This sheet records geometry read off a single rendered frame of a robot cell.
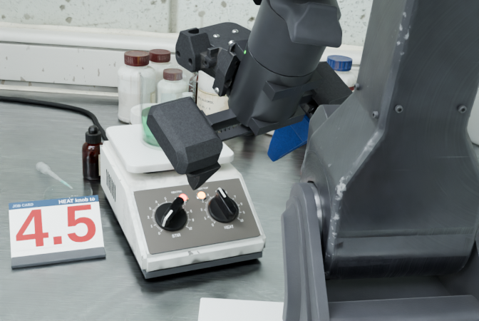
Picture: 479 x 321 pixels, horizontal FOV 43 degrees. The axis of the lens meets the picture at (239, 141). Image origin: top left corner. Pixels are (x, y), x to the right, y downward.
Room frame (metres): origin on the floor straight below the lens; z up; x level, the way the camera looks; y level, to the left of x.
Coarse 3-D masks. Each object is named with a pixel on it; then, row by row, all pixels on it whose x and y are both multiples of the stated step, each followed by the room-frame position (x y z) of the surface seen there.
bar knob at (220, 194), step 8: (216, 192) 0.56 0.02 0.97; (224, 192) 0.56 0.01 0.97; (216, 200) 0.56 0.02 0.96; (224, 200) 0.55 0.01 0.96; (232, 200) 0.57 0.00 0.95; (208, 208) 0.55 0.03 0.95; (216, 208) 0.56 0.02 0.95; (224, 208) 0.55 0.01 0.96; (232, 208) 0.55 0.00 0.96; (216, 216) 0.55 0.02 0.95; (224, 216) 0.55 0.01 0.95; (232, 216) 0.54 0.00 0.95
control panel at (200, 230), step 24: (144, 192) 0.55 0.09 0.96; (168, 192) 0.56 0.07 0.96; (192, 192) 0.57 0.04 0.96; (240, 192) 0.59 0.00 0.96; (144, 216) 0.53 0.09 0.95; (192, 216) 0.54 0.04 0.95; (240, 216) 0.56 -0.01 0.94; (168, 240) 0.51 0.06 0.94; (192, 240) 0.52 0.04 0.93; (216, 240) 0.53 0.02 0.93
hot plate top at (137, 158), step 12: (108, 132) 0.65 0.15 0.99; (120, 132) 0.66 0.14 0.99; (132, 132) 0.66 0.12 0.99; (120, 144) 0.62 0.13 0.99; (132, 144) 0.62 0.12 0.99; (120, 156) 0.59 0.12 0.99; (132, 156) 0.59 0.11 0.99; (144, 156) 0.59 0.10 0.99; (156, 156) 0.59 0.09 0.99; (228, 156) 0.61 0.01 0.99; (132, 168) 0.57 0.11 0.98; (144, 168) 0.57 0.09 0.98; (156, 168) 0.57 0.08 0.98; (168, 168) 0.58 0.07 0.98
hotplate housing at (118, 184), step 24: (120, 168) 0.60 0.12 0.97; (120, 192) 0.57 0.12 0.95; (120, 216) 0.57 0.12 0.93; (144, 240) 0.51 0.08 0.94; (240, 240) 0.54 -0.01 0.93; (264, 240) 0.55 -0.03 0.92; (144, 264) 0.49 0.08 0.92; (168, 264) 0.50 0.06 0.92; (192, 264) 0.51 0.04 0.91; (216, 264) 0.52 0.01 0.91
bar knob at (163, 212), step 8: (176, 200) 0.54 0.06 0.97; (160, 208) 0.54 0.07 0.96; (168, 208) 0.53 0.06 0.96; (176, 208) 0.53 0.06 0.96; (160, 216) 0.53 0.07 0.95; (168, 216) 0.52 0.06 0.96; (176, 216) 0.54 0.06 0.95; (184, 216) 0.54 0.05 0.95; (160, 224) 0.52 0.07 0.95; (168, 224) 0.52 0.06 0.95; (176, 224) 0.53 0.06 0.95; (184, 224) 0.53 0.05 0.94
